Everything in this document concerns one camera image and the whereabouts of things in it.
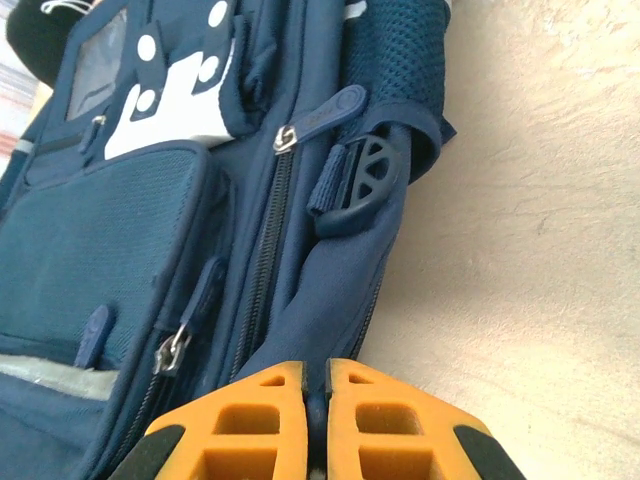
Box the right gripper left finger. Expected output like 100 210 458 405
107 360 309 480

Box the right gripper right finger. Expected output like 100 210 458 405
324 357 529 480

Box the navy blue backpack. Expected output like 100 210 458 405
0 0 457 480

